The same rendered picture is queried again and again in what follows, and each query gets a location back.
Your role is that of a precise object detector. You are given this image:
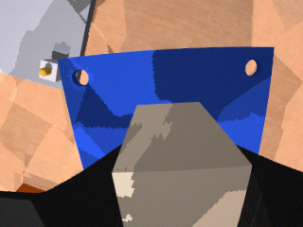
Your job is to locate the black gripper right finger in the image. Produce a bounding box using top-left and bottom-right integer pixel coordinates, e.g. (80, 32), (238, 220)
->
(235, 144), (303, 227)

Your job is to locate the blue plate with square handle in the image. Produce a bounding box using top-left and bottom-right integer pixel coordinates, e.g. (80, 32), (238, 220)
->
(57, 46), (276, 227)

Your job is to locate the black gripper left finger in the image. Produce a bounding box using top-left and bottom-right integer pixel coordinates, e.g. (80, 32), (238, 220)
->
(0, 144), (124, 227)

